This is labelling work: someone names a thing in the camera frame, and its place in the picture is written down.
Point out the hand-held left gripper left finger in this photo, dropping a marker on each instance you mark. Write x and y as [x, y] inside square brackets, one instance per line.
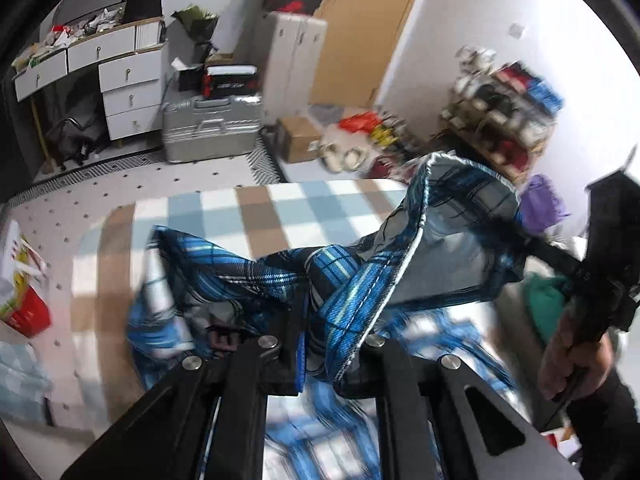
[299, 377]

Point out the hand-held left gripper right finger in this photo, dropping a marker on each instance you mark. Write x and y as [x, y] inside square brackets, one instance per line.
[395, 385]

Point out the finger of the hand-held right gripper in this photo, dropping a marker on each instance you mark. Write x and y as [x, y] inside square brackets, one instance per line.
[555, 257]

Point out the blue plaid shirt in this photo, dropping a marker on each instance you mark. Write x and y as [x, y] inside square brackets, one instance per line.
[350, 280]

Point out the person's right hand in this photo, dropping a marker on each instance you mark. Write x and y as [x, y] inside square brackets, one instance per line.
[565, 365]

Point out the green cloth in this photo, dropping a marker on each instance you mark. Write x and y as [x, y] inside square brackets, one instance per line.
[545, 305]

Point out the purple bag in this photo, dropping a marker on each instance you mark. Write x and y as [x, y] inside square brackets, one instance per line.
[542, 205]

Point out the wooden shoe rack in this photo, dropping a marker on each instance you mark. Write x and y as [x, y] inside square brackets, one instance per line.
[480, 147]

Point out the yellow black bag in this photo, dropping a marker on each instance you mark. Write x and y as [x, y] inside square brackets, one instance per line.
[385, 134]

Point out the white slipper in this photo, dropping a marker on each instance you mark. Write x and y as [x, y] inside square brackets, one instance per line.
[355, 157]
[331, 157]

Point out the red plastic bag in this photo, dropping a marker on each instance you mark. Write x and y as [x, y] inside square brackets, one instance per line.
[360, 122]

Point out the brown cardboard box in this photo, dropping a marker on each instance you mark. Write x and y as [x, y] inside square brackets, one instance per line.
[300, 140]

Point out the silver suitcase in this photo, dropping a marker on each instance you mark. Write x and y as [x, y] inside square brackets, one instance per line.
[210, 130]

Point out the dotted floor rug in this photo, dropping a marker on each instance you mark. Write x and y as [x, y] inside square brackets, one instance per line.
[100, 195]

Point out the wooden door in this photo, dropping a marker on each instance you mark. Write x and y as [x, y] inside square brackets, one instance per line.
[360, 35]

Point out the black red striped shoe box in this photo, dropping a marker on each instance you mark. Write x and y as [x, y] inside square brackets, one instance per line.
[232, 82]

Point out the white upright suitcase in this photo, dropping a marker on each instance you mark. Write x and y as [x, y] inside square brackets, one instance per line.
[290, 60]

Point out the small open black box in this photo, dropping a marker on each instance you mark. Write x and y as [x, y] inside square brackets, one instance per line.
[190, 77]

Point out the white desk with drawers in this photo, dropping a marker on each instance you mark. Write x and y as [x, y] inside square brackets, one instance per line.
[130, 80]

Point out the dark wrapped flower bouquet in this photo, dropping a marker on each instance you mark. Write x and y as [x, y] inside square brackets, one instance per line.
[195, 22]

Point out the pile of desk clutter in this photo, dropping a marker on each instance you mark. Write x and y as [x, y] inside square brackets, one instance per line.
[75, 27]

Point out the white wall switch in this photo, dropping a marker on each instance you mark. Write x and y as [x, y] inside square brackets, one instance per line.
[516, 31]

